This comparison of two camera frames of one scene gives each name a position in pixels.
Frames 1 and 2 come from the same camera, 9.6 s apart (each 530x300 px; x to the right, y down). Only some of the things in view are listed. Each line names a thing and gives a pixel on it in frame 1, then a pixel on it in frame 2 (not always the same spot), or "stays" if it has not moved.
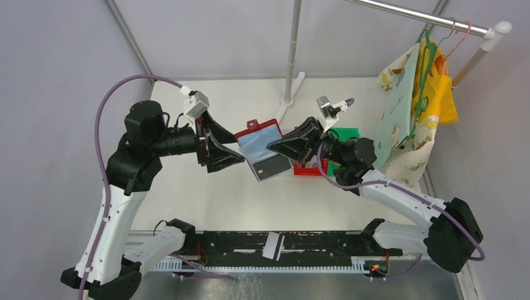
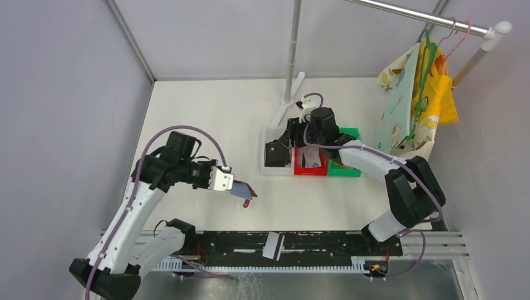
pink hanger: (457, 47) stays
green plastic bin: (344, 134) stays
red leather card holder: (254, 140) -> (243, 189)
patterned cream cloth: (404, 142) stays
